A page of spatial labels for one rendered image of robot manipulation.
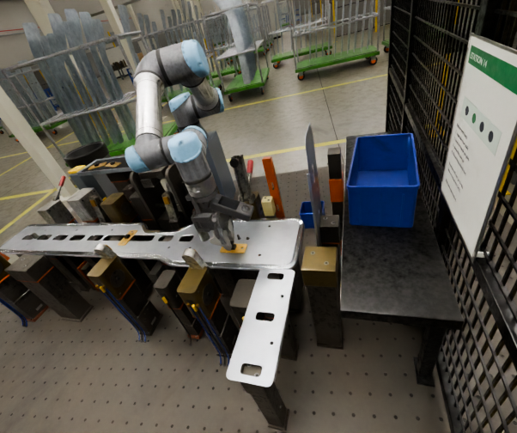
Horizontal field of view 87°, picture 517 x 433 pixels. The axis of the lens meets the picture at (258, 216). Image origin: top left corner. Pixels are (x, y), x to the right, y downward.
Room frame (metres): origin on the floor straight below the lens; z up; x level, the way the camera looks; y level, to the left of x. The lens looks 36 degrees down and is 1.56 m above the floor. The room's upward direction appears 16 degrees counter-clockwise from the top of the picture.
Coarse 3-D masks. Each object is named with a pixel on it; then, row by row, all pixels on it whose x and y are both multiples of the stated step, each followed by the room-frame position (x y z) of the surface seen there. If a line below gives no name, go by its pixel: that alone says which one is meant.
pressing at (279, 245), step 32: (32, 224) 1.24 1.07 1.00; (64, 224) 1.14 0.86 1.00; (96, 224) 1.05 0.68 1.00; (128, 224) 0.98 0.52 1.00; (192, 224) 0.85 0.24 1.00; (256, 224) 0.74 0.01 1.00; (288, 224) 0.69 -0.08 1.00; (96, 256) 0.83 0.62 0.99; (128, 256) 0.77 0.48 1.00; (160, 256) 0.72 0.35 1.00; (224, 256) 0.63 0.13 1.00; (256, 256) 0.59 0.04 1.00; (288, 256) 0.55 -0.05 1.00
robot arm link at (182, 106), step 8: (176, 96) 1.51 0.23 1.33; (184, 96) 1.44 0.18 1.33; (192, 96) 1.45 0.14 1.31; (168, 104) 1.47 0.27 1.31; (176, 104) 1.42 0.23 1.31; (184, 104) 1.42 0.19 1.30; (192, 104) 1.42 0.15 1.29; (176, 112) 1.43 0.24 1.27; (184, 112) 1.42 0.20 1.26; (192, 112) 1.42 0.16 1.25; (176, 120) 1.44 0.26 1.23; (184, 120) 1.42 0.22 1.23; (192, 120) 1.43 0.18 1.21
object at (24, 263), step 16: (32, 256) 0.90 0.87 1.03; (16, 272) 0.84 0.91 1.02; (32, 272) 0.83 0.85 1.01; (48, 272) 0.86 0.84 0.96; (32, 288) 0.85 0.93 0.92; (48, 288) 0.83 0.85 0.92; (64, 288) 0.86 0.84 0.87; (48, 304) 0.86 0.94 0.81; (64, 304) 0.83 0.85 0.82; (80, 304) 0.86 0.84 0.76; (80, 320) 0.82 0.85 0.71
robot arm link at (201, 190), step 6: (204, 180) 0.69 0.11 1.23; (210, 180) 0.63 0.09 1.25; (186, 186) 0.64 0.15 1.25; (192, 186) 0.62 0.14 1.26; (198, 186) 0.62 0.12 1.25; (204, 186) 0.62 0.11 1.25; (210, 186) 0.63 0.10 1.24; (192, 192) 0.62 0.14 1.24; (198, 192) 0.62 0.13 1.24; (204, 192) 0.62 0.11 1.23; (210, 192) 0.63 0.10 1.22
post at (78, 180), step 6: (72, 174) 1.37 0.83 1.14; (78, 180) 1.36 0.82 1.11; (84, 180) 1.36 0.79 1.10; (90, 180) 1.38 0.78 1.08; (96, 180) 1.41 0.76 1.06; (78, 186) 1.37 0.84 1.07; (84, 186) 1.36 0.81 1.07; (90, 186) 1.36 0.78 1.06; (96, 186) 1.39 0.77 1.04; (102, 192) 1.40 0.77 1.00; (102, 198) 1.38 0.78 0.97
